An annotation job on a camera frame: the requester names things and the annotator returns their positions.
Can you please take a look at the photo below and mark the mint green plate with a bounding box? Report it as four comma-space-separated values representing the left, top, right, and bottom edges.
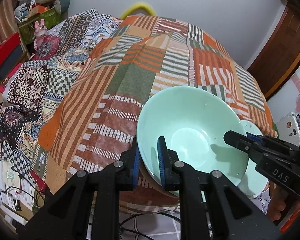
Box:
237, 120, 268, 199

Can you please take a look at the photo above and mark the mint green bowl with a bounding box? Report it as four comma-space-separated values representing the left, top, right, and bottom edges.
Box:
136, 86, 248, 185

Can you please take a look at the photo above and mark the person's right hand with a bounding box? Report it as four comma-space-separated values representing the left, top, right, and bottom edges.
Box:
267, 186, 287, 222

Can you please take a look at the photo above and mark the orange striped patchwork blanket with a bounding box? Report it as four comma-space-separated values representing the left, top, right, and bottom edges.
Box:
30, 15, 278, 214

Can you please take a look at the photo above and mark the brown wooden door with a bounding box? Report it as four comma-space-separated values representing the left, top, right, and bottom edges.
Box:
248, 4, 300, 100

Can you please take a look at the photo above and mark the blue patterned patchwork quilt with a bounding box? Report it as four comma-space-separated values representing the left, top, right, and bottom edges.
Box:
0, 9, 122, 185

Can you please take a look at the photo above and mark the red box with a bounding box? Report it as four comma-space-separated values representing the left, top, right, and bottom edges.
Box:
0, 33, 21, 66

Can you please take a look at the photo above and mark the pink bunny toy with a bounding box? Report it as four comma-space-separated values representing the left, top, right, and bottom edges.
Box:
34, 18, 48, 50

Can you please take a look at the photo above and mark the green cardboard box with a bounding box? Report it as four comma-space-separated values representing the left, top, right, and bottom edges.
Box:
17, 8, 62, 45

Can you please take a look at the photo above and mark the yellow curved tube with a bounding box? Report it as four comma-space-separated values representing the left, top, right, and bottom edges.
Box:
120, 2, 156, 20

